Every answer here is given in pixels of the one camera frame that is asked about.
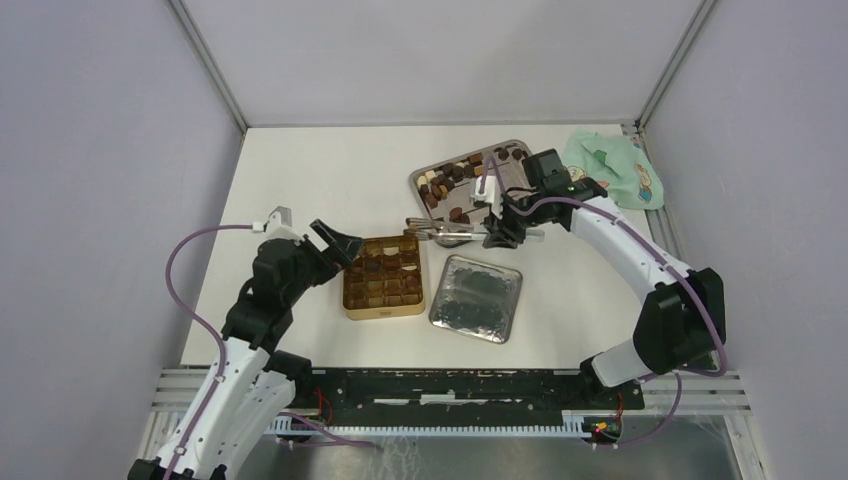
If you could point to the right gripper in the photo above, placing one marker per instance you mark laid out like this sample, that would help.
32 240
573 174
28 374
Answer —
502 225

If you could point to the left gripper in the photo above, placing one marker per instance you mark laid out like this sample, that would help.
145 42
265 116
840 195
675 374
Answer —
343 249

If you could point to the metal serving tongs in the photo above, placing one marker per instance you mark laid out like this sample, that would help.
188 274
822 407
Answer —
443 231

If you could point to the gold chocolate box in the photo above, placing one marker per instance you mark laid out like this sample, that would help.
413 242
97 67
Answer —
385 280

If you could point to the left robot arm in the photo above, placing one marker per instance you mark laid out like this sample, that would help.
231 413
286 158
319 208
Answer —
250 381

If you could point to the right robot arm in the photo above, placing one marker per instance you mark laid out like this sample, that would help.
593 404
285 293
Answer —
681 324

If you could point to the silver box lid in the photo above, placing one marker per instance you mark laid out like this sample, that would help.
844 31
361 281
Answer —
476 299

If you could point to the steel tray with chocolates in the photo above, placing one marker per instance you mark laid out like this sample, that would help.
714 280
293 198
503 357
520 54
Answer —
445 191

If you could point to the green printed cloth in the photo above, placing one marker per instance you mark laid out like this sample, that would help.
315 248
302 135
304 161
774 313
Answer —
619 165

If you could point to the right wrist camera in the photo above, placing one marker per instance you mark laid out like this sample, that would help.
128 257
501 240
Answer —
486 190

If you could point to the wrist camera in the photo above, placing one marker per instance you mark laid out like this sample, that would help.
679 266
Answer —
278 225
486 190

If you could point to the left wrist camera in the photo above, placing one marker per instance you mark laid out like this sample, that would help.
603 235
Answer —
278 225

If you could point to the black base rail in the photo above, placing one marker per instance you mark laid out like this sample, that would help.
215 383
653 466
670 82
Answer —
358 397

